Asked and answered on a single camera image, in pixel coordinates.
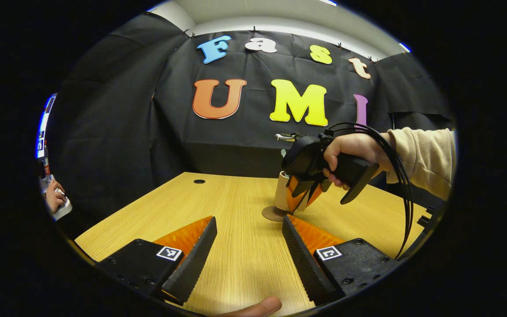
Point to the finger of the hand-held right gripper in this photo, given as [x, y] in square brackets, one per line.
[296, 196]
[318, 191]

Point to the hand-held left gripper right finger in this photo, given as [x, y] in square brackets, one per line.
[306, 264]

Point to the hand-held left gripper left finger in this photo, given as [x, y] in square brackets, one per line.
[192, 268]

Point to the beige cup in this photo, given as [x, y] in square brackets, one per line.
[281, 193]

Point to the brown round coaster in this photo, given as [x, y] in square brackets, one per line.
[273, 215]

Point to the wooden desktop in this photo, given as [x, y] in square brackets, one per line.
[236, 211]

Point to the white handheld device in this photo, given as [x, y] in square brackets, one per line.
[64, 209]

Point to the black backdrop cloth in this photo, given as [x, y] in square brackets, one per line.
[117, 132]

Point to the blue and white screen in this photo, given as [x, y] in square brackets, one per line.
[44, 127]

